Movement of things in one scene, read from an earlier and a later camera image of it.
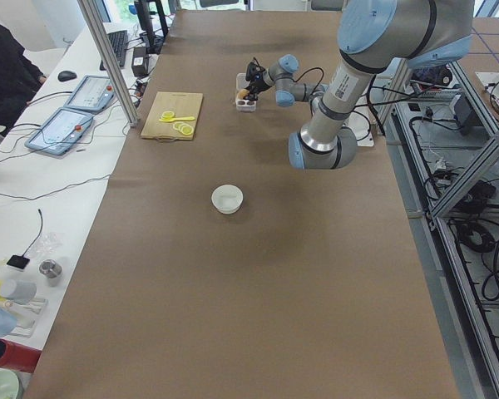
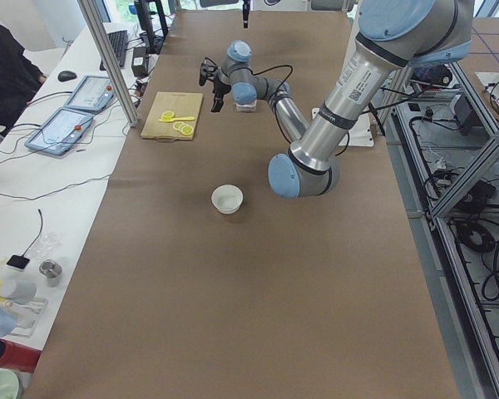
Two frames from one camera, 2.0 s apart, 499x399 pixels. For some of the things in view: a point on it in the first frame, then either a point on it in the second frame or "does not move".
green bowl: [3, 384] does not move
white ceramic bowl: [227, 199] does not move
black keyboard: [118, 41] does not move
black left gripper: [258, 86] → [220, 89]
